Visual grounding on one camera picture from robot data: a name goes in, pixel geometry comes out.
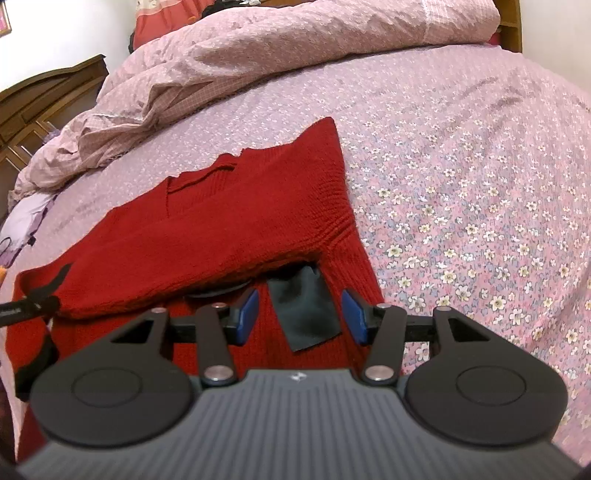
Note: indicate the pink floral bed sheet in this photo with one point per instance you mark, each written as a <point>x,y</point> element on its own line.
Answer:
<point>461,161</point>

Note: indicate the dark green cloth piece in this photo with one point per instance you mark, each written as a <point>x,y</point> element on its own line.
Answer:
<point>307,314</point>

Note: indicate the pile of dark clothes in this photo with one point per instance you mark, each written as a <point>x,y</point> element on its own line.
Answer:
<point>231,7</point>

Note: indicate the framed wall picture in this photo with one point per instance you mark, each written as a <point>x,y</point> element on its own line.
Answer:
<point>3,18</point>

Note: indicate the purple printed cloth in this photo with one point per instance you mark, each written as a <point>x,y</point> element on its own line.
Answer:
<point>23,217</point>

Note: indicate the wooden headboard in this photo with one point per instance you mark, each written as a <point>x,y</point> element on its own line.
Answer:
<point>510,23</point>

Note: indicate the red knitted sweater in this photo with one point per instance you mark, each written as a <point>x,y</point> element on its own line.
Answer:
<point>207,230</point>

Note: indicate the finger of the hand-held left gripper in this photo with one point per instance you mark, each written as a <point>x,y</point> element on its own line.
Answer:
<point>39,364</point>
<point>44,302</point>

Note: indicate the pink floral duvet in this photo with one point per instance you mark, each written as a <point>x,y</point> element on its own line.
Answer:
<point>277,46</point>

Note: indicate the brown wooden cabinet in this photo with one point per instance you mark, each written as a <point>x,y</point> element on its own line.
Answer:
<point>37,106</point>

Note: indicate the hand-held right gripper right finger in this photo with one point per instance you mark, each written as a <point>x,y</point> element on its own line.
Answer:
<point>354,318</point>

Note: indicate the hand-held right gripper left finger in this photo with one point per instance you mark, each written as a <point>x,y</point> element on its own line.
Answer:
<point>244,318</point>

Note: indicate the red and white curtain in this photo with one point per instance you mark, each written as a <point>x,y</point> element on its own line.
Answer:
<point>157,18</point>

